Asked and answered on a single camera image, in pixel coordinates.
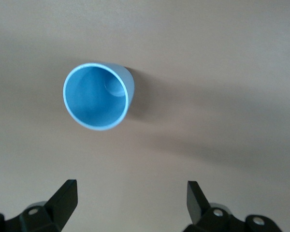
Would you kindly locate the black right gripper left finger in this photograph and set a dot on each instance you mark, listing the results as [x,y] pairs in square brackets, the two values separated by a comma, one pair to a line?
[66,200]

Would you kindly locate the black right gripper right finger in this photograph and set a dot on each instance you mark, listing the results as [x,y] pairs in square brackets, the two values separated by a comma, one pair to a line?
[195,203]

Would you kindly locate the light blue plastic cup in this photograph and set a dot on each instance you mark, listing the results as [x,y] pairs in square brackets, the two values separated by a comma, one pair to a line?
[91,101]

